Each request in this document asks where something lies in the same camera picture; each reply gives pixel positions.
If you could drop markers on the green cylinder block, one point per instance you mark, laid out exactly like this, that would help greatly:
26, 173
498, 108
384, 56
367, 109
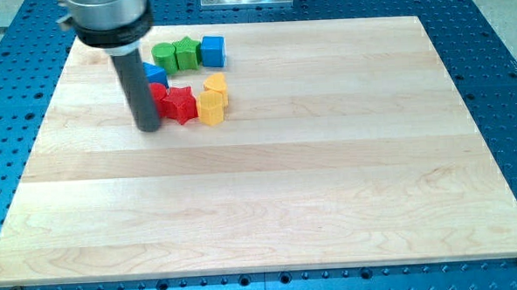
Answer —
164, 55

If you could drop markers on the red star block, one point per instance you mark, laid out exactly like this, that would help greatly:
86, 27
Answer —
180, 104

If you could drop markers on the blue triangular block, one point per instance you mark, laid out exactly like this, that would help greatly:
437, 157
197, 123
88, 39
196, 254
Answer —
155, 74

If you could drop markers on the yellow heart block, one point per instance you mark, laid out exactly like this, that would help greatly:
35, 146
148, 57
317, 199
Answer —
217, 83

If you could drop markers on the red round block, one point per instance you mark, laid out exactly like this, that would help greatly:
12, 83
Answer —
159, 95

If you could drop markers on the yellow hexagon block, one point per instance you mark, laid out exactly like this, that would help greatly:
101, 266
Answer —
210, 107

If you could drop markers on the green star block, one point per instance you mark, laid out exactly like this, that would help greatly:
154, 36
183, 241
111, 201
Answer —
188, 53

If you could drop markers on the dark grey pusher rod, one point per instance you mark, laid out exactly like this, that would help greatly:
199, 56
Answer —
134, 83

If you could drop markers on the blue cube block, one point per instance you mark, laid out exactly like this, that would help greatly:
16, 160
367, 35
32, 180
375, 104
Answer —
213, 51

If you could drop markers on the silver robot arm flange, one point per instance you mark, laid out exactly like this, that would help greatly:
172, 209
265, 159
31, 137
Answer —
114, 26

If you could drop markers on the blue perforated metal table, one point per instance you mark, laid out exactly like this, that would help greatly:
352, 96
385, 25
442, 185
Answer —
34, 50

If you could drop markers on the light wooden board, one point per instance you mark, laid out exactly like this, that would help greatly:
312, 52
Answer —
345, 143

